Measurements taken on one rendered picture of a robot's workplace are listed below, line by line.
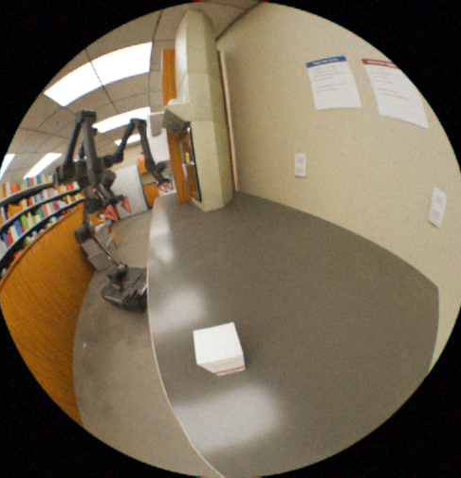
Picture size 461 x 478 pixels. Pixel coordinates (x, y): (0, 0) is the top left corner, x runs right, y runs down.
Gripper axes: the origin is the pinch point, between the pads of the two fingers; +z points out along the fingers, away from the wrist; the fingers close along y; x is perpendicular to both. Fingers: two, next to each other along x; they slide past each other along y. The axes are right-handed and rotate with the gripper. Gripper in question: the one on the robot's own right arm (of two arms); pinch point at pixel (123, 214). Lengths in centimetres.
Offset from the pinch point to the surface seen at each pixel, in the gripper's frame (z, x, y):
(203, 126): -9, -50, 24
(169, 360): 31, -33, -45
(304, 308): 42, -53, -35
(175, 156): -16, -21, 50
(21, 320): -35, 119, -98
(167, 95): -58, -45, 49
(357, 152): 32, -96, -1
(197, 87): -29, -61, 24
